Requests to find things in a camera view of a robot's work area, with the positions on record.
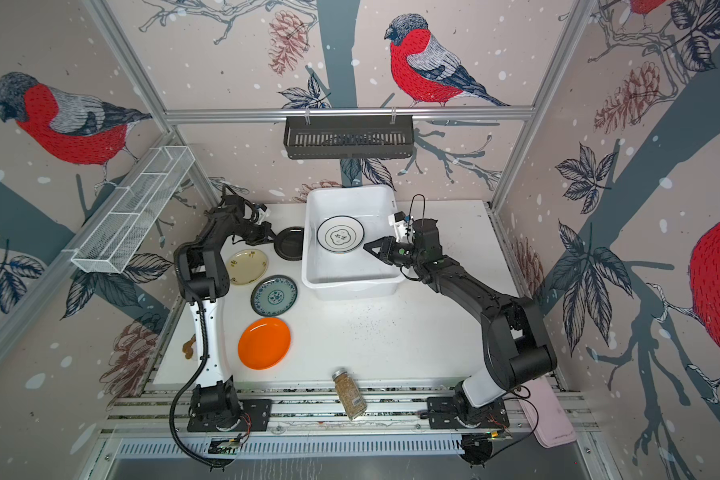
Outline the beige plate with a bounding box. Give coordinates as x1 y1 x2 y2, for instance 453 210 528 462
226 249 269 286

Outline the black plate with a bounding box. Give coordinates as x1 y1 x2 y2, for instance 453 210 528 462
273 227 304 261

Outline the white plate green rim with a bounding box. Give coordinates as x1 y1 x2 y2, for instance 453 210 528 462
316 215 365 253

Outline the teal patterned plate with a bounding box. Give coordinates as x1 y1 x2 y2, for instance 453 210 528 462
250 275 298 317

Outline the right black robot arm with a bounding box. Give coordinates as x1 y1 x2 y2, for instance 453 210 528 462
363 213 558 426

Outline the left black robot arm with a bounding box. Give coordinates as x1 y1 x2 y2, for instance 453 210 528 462
169 185 275 471

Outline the white plastic bin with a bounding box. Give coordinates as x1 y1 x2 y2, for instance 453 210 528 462
301 185 404 301

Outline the orange plate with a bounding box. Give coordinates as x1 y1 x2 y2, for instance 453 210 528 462
237 317 291 370

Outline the brown white dog coaster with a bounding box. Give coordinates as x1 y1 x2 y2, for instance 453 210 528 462
182 335 197 360

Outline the glass spice jar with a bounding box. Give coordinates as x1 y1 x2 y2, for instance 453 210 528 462
332 368 367 421

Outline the small circuit board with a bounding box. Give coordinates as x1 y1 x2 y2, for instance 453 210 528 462
208 438 243 456

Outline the pink flat case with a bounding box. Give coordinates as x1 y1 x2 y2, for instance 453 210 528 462
520 377 577 449

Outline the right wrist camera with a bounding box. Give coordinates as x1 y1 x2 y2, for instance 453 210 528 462
388 211 413 243

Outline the black hanging wall basket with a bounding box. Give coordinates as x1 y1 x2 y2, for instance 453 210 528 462
283 115 415 160

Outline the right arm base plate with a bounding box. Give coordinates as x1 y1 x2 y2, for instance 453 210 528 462
419 395 509 430

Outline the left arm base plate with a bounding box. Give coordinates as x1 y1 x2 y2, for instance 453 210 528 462
187 398 272 433

